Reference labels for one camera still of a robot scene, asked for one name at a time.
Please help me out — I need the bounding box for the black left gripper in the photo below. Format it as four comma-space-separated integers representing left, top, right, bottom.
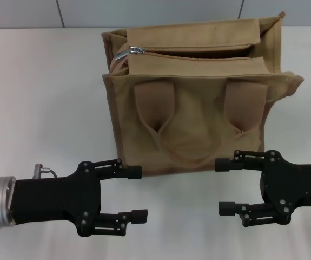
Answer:
8, 158, 148, 238

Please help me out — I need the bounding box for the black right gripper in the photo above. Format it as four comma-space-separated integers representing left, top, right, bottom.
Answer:
215, 149, 311, 228

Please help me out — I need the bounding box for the khaki canvas food bag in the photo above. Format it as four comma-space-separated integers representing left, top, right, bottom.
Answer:
101, 11, 305, 177

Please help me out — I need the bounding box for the silver metal zipper pull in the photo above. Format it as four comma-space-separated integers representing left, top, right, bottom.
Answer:
114, 45, 147, 61

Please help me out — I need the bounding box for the metal plug with grey cable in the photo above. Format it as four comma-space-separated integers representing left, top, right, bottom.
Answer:
33, 163, 60, 179

